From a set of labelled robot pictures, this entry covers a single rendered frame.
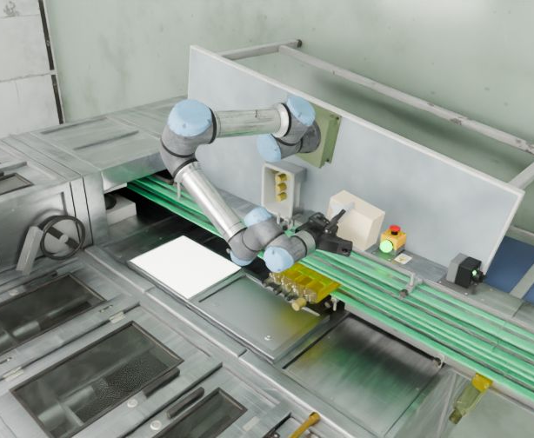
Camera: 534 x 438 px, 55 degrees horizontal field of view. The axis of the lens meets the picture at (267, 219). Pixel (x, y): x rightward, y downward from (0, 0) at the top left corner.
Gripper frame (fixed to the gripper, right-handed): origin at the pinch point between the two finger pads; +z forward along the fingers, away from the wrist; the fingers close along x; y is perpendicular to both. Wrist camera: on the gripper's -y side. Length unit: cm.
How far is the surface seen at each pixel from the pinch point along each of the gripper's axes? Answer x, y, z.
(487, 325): 20, -47, 16
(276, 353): 53, 5, -19
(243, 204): 45, 73, 30
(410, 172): -6.7, 0.1, 35.5
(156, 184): 54, 122, 17
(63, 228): 56, 119, -37
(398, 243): 18.6, -6.6, 29.3
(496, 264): 21, -36, 53
